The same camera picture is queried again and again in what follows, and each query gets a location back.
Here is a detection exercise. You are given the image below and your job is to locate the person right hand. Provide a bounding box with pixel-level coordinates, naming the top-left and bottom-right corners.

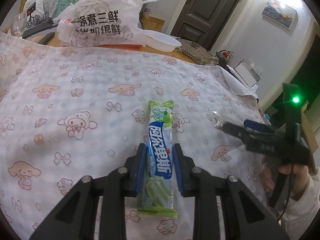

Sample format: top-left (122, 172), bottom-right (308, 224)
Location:
top-left (260, 157), bottom-right (309, 201)

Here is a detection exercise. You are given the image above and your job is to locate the silver tissue box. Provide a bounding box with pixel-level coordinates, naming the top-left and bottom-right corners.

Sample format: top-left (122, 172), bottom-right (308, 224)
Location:
top-left (233, 59), bottom-right (263, 88)

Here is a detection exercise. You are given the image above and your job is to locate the red fire extinguisher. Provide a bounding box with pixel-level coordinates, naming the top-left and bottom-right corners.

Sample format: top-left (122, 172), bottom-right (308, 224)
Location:
top-left (216, 50), bottom-right (234, 61)

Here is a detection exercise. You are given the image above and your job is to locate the cardboard box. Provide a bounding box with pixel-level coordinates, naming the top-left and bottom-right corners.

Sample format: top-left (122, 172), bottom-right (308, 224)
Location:
top-left (280, 102), bottom-right (320, 151)

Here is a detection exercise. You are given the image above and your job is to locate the mountain canvas painting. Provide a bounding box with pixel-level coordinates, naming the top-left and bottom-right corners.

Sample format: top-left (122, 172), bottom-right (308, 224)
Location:
top-left (262, 0), bottom-right (297, 30)

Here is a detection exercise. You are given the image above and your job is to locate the clear snack tray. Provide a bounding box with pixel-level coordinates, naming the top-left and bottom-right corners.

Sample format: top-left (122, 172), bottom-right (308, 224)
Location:
top-left (177, 38), bottom-right (219, 66)

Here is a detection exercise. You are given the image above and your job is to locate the pink patterned tablecloth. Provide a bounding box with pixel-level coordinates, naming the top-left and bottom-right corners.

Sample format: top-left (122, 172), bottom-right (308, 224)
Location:
top-left (1, 33), bottom-right (267, 239)

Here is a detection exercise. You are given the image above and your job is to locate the white printed plastic bag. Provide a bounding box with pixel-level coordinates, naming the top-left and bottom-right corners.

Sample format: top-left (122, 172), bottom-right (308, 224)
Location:
top-left (57, 0), bottom-right (159, 47)

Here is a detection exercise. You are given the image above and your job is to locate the grey sofa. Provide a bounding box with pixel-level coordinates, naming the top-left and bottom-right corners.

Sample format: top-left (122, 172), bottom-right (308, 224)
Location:
top-left (22, 0), bottom-right (166, 40)

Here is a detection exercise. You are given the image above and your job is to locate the dark entrance door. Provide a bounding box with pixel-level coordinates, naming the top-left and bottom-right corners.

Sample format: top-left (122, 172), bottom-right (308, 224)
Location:
top-left (171, 0), bottom-right (239, 50)

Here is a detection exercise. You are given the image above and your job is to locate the green white candy stick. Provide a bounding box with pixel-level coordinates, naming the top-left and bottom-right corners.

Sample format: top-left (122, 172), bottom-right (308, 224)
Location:
top-left (138, 100), bottom-right (178, 218)

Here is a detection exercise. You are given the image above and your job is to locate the wine glass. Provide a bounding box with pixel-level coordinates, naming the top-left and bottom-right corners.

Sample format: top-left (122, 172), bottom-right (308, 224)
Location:
top-left (10, 12), bottom-right (27, 37)

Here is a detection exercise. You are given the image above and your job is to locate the white plastic bowl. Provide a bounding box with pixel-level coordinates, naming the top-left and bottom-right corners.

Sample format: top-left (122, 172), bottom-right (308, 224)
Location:
top-left (143, 30), bottom-right (182, 52)

